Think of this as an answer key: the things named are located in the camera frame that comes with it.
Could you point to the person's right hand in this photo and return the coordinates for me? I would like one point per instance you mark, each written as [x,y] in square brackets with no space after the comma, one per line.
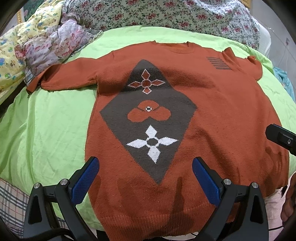
[289,204]

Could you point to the plaid checkered cloth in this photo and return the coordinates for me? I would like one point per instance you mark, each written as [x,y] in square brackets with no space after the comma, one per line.
[13,205]

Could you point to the yellow cartoon print blanket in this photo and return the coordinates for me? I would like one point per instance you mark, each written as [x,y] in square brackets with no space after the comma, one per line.
[13,70]

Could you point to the light green bed sheet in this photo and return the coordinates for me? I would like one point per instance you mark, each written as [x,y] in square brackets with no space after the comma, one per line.
[43,134]

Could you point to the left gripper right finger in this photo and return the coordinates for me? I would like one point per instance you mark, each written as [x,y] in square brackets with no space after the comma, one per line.
[240,212]

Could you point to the orange knitted sweater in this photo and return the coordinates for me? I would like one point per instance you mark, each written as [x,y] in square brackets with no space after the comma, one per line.
[158,106]

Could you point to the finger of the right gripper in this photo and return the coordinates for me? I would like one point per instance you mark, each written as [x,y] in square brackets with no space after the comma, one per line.
[281,137]

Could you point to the red rose floral quilt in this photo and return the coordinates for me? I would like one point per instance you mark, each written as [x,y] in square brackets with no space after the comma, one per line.
[227,19]

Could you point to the blue cloth at bedside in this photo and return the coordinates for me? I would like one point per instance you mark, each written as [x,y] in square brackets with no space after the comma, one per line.
[282,77]

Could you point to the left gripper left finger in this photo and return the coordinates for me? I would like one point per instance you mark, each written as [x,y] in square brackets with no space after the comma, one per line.
[51,211]

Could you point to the pink floral blanket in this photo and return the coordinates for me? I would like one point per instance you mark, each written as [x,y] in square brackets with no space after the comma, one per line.
[54,46]

